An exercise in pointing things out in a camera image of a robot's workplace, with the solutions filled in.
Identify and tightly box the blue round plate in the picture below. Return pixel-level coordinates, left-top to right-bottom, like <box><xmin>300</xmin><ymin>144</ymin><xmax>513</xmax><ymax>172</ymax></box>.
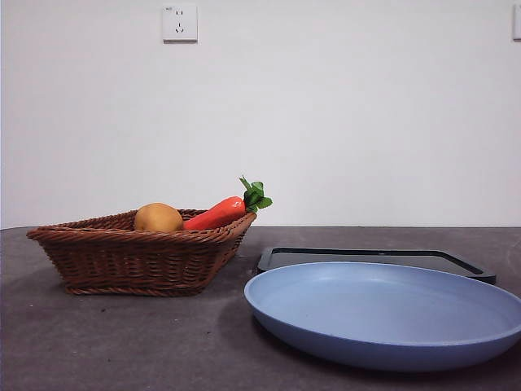
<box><xmin>243</xmin><ymin>261</ymin><xmax>521</xmax><ymax>372</ymax></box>

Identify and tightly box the orange carrot with green leaves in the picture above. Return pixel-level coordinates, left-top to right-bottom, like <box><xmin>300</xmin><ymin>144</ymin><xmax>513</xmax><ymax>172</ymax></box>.
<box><xmin>182</xmin><ymin>175</ymin><xmax>274</xmax><ymax>231</ymax></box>

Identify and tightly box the black rectangular tray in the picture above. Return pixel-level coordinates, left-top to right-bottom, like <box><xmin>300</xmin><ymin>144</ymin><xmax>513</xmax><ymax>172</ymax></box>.
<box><xmin>256</xmin><ymin>246</ymin><xmax>497</xmax><ymax>286</ymax></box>

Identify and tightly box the yellow-brown potato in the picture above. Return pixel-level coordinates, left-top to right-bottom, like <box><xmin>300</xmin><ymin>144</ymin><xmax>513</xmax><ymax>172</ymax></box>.
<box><xmin>134</xmin><ymin>202</ymin><xmax>185</xmax><ymax>234</ymax></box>

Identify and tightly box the brown wicker basket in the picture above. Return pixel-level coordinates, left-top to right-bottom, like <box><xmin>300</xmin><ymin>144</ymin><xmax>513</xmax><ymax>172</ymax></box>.
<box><xmin>26</xmin><ymin>209</ymin><xmax>258</xmax><ymax>297</ymax></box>

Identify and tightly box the white wall socket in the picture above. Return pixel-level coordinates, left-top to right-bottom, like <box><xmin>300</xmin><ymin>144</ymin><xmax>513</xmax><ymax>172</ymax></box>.
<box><xmin>162</xmin><ymin>3</ymin><xmax>199</xmax><ymax>44</ymax></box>

